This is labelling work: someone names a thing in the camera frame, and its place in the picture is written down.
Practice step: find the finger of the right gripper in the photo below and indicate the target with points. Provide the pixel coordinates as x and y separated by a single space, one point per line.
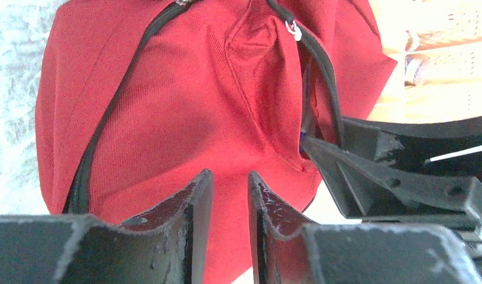
409 147
365 190

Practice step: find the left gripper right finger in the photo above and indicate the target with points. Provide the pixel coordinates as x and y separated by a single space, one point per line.
288 247

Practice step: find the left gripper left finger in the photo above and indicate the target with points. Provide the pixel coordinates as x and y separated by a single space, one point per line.
165 244

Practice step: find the red backpack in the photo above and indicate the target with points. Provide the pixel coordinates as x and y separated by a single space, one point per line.
220 87

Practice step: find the blue cap marker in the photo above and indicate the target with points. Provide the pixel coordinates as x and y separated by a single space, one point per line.
301 139

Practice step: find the orange plastic file organizer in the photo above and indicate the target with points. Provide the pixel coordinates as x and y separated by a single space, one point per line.
437 46

